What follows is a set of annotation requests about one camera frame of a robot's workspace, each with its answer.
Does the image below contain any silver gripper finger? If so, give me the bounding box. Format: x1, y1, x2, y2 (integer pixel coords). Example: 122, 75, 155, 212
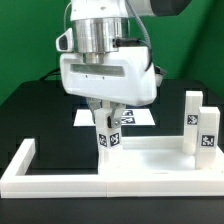
87, 98, 101, 117
108, 102, 126, 128

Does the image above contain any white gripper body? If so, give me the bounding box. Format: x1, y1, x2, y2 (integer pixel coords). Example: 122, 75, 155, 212
60, 47, 157, 106

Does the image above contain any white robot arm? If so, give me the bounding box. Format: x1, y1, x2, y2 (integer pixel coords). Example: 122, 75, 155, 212
56, 0, 192, 128

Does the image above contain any white desk top tray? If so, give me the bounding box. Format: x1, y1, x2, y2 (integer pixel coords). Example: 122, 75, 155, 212
97, 134, 224, 176

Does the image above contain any grey cable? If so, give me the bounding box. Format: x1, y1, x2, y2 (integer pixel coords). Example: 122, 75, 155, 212
63, 0, 75, 34

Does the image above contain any fiducial marker base sheet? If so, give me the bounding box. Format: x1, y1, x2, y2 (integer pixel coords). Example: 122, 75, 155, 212
73, 109, 155, 127

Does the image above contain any white U-shaped obstacle frame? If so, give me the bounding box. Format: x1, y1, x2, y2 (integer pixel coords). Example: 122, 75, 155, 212
0, 139, 224, 198

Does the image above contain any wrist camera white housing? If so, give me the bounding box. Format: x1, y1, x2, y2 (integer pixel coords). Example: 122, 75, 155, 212
56, 28, 74, 52

